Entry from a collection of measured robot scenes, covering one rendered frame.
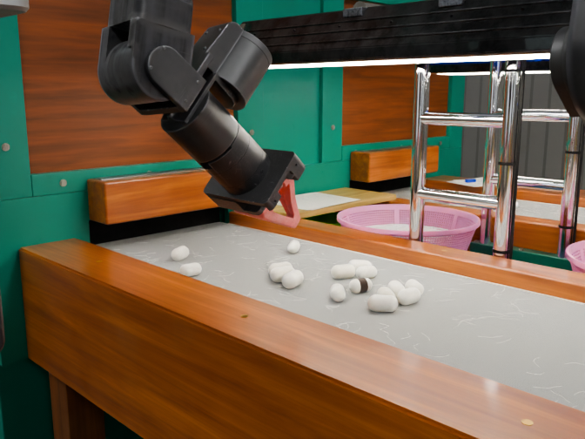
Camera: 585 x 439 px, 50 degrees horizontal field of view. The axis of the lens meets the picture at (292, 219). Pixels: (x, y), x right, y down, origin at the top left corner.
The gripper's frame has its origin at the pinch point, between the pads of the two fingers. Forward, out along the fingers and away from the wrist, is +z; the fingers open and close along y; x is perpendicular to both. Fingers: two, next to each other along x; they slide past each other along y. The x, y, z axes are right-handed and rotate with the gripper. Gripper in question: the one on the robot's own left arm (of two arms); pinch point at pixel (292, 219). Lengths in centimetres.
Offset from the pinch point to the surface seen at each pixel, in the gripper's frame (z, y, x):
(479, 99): 132, 77, -130
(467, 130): 140, 81, -121
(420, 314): 16.2, -10.4, 1.3
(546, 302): 27.2, -19.5, -8.4
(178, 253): 10.5, 29.2, 4.8
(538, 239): 54, -3, -31
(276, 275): 12.5, 10.3, 3.0
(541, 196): 80, 12, -56
